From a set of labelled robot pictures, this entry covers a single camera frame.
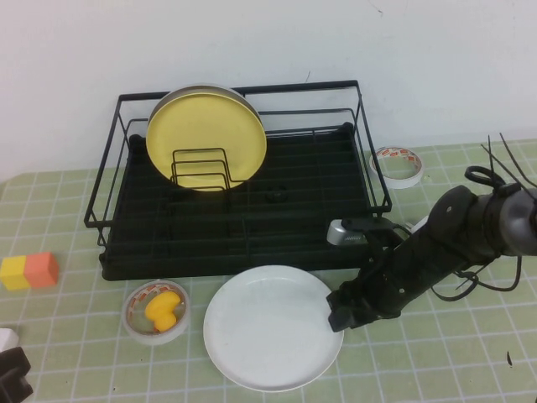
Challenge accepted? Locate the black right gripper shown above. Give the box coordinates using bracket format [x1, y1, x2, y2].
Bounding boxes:
[326, 233, 458, 333]

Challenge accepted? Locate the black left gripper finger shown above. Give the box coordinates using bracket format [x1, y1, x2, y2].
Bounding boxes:
[0, 371, 34, 403]
[0, 347, 32, 377]

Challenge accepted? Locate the white round plate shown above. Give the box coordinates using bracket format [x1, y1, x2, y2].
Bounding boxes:
[203, 264, 346, 394]

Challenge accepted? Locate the yellow round plate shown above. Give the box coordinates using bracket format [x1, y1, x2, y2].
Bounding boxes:
[145, 92, 268, 193]

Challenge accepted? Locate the grey metal round plate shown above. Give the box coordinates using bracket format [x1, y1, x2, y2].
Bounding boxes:
[149, 83, 263, 127]

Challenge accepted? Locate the white block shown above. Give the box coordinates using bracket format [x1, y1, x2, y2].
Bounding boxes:
[0, 327, 21, 350]

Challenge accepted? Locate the green checked tablecloth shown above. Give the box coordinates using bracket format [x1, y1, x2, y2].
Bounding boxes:
[0, 140, 537, 403]

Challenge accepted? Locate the yellow cube block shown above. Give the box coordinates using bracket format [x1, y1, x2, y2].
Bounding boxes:
[0, 255, 31, 291]

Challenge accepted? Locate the orange cube block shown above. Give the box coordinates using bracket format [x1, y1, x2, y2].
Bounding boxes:
[23, 251, 60, 289]

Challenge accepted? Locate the black plastic drip tray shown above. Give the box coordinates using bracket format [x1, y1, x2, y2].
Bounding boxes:
[102, 121, 385, 281]

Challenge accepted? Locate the white tape roll red print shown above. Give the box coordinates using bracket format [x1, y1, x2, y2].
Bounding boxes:
[368, 145, 425, 191]
[123, 280, 191, 346]

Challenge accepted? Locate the yellow rubber duck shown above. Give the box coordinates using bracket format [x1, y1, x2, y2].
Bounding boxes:
[144, 292, 182, 332]

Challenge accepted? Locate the black zip tie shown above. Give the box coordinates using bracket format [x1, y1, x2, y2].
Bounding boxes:
[480, 134, 505, 182]
[498, 133, 537, 189]

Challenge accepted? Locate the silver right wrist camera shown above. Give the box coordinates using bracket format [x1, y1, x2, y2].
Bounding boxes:
[326, 217, 373, 247]

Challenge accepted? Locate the white USB wall charger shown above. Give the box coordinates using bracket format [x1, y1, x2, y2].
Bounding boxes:
[404, 216, 431, 235]

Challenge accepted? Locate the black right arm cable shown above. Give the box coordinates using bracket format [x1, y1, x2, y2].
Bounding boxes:
[431, 255, 524, 302]

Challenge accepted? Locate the black wire dish rack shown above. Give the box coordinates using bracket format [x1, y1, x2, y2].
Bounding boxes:
[83, 79, 394, 254]

